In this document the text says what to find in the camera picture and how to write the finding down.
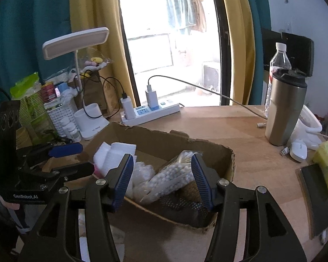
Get white towel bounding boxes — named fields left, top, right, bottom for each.
left=93, top=142, right=137, bottom=178

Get dark grey dotted socks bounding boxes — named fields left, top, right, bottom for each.
left=148, top=190, right=214, bottom=228

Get white fluffy plastic bag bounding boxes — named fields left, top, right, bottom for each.
left=126, top=162, right=156, bottom=202

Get person's left hand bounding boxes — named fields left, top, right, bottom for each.
left=0, top=196, right=20, bottom=210

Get white pill bottle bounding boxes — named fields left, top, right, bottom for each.
left=60, top=117, right=71, bottom=139
left=67, top=122, right=82, bottom=143

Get green paper cup package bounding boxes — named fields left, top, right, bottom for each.
left=10, top=72, right=54, bottom=144

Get white perforated basket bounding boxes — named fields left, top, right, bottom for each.
left=44, top=98, right=77, bottom=137

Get white desk lamp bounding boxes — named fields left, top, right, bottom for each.
left=42, top=27, right=110, bottom=140

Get black smartphone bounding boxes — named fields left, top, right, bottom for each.
left=299, top=164, right=328, bottom=238

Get red can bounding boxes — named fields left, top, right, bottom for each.
left=41, top=82, right=57, bottom=103

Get white computer mouse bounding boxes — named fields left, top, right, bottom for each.
left=290, top=139, right=307, bottom=163

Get white power strip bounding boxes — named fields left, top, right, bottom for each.
left=121, top=102, right=180, bottom=127

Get plush toys in bag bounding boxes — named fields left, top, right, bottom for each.
left=81, top=57, right=113, bottom=73

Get brown cardboard box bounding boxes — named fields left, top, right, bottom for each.
left=78, top=122, right=235, bottom=229

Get white lidded container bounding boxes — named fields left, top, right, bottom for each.
left=291, top=105, right=322, bottom=150

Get steel travel tumbler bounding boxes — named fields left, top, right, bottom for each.
left=265, top=69, right=307, bottom=146

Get clear water bottle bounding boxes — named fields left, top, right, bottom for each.
left=265, top=43, right=291, bottom=118

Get black monitor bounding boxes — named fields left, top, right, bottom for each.
left=261, top=28, right=315, bottom=78

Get white charger with black cable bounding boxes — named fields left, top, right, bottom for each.
left=121, top=92, right=136, bottom=120

